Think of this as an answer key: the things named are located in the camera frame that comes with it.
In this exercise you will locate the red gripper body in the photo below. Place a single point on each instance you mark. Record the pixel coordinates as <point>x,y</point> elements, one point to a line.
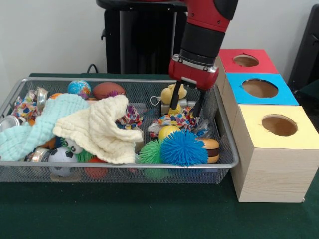
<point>194,74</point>

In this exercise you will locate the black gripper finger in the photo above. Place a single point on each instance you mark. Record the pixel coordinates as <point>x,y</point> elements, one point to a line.
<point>175,97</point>
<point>198,104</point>

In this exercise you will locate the small crushed clear bottle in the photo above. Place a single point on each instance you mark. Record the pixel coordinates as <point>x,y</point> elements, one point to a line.
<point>204,129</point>

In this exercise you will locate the cream waffle cloth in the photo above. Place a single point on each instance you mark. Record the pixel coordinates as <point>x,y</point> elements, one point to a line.
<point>99,129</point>

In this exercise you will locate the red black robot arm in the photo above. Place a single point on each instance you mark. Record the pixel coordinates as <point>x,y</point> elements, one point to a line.
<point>204,32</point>

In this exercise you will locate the clear mesh bin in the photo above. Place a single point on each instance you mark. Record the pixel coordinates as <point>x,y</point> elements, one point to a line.
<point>187,164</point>

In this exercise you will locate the wooden box with three holes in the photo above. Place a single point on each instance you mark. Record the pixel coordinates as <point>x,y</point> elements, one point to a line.
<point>274,174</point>

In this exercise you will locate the yellow toy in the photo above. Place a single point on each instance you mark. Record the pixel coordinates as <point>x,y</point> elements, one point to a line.
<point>165,94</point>

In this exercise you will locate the yellow ball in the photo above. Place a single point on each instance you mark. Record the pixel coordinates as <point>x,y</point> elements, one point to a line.
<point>168,132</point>

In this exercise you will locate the toy burger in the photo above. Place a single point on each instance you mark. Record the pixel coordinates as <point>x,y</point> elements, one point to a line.
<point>211,149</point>

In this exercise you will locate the blue spiky ball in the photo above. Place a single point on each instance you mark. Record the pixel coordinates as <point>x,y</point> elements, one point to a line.
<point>184,149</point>

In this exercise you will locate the small green spiky ball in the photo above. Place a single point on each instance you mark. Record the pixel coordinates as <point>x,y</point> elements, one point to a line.
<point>149,154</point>

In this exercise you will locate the brown toy football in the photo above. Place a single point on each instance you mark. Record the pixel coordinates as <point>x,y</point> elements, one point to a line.
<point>107,90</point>

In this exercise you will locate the globe print ball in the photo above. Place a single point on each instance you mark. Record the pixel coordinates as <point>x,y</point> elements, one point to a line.
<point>79,88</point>

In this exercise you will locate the black chair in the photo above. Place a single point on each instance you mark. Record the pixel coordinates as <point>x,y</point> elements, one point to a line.
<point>309,49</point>

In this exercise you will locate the dark green table cloth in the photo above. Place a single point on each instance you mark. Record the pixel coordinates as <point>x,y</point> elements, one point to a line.
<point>124,211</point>

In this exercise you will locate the mint waffle cloth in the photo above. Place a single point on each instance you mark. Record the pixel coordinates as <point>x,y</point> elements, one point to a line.
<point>25,139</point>

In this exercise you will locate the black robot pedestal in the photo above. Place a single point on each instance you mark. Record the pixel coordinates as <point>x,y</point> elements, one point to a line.
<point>139,37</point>

